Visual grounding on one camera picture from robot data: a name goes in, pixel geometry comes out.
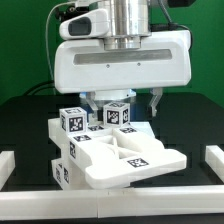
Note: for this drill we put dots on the white chair seat block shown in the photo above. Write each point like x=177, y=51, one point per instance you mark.
x=73, y=177

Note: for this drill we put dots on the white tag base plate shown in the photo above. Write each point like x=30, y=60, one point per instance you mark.
x=144, y=127

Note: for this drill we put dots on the white right wall bar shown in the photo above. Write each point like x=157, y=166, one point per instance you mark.
x=214, y=157

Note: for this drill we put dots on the white chair back frame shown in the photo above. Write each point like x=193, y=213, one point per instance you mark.
x=116, y=157

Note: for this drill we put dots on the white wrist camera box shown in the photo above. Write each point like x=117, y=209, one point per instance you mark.
x=89, y=25

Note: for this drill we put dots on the white front wall bar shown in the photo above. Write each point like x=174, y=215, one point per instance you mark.
x=34, y=205

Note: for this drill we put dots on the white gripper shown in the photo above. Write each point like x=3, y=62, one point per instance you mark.
x=85, y=66

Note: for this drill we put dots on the white left wall bar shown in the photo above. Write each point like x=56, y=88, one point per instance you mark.
x=7, y=165

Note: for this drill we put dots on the white tagged cube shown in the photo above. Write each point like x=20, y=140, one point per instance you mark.
x=116, y=114
x=73, y=120

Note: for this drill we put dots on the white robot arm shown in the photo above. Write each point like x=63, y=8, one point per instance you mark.
x=111, y=48

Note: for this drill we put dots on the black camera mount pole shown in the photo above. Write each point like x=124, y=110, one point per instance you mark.
x=69, y=12

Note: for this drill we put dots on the white wall bar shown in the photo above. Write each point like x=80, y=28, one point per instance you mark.
x=7, y=165
x=34, y=205
x=214, y=157

